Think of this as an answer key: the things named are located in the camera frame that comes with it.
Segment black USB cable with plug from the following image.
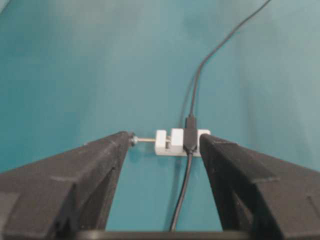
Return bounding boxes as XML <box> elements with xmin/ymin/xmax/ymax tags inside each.
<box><xmin>185</xmin><ymin>0</ymin><xmax>272</xmax><ymax>131</ymax></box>

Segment white vise clamp with screw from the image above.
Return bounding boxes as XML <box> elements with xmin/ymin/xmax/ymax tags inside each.
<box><xmin>129</xmin><ymin>127</ymin><xmax>211</xmax><ymax>157</ymax></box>

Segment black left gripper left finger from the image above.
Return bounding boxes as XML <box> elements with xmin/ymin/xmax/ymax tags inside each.
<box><xmin>0</xmin><ymin>131</ymin><xmax>130</xmax><ymax>240</ymax></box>

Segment black female USB connector cable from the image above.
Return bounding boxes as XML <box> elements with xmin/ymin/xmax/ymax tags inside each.
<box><xmin>168</xmin><ymin>128</ymin><xmax>197</xmax><ymax>232</ymax></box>

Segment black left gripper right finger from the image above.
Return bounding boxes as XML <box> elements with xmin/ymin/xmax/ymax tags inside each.
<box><xmin>199</xmin><ymin>134</ymin><xmax>320</xmax><ymax>240</ymax></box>

